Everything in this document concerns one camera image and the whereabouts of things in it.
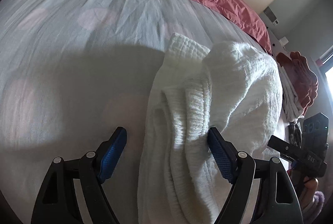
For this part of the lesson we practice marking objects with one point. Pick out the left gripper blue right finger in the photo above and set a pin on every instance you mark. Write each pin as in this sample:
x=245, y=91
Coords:
x=224, y=154

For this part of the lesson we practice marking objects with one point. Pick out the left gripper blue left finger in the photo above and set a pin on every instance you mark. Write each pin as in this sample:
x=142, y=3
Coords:
x=109, y=152

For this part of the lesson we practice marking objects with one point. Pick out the white muslin blanket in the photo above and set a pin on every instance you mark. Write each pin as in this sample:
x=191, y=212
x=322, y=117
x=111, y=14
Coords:
x=232, y=86

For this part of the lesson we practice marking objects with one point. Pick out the folded white clothes stack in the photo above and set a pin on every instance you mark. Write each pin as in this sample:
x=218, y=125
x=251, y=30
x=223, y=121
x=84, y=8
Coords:
x=291, y=104

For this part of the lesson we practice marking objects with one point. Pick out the right hand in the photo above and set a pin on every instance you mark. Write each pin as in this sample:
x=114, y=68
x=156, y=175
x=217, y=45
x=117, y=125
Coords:
x=310, y=186

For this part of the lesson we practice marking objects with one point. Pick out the dark floral patterned cloth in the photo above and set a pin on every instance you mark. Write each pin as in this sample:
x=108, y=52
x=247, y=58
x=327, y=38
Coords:
x=295, y=134

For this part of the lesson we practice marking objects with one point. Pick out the rust red fleece garment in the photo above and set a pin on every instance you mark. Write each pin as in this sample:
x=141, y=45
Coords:
x=303, y=80

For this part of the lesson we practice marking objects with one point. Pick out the grey dotted bed sheet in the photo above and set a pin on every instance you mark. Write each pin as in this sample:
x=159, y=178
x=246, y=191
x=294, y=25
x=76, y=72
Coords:
x=72, y=71

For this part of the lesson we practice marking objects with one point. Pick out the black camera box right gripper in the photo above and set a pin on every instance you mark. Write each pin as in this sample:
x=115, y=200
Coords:
x=314, y=135

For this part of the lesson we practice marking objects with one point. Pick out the wall switch panel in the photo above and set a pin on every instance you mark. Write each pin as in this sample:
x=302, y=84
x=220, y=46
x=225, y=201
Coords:
x=270, y=18

